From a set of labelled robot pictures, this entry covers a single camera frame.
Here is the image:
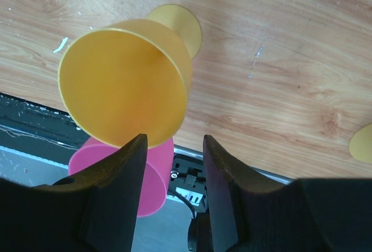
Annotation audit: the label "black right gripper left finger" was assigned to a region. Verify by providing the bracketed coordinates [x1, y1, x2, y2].
[1, 134, 148, 251]

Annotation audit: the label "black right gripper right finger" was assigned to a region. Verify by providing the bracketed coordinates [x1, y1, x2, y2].
[203, 135, 371, 251]

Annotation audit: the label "magenta plastic wine glass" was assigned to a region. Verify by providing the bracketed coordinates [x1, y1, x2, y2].
[68, 137, 174, 217]

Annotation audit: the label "yellow wine glass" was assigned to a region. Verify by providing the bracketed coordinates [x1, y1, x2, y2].
[58, 4, 202, 147]
[349, 124, 372, 163]

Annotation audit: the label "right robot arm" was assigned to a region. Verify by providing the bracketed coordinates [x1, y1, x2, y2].
[1, 134, 371, 251]

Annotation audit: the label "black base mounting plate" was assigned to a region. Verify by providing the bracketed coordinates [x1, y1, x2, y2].
[1, 93, 89, 150]

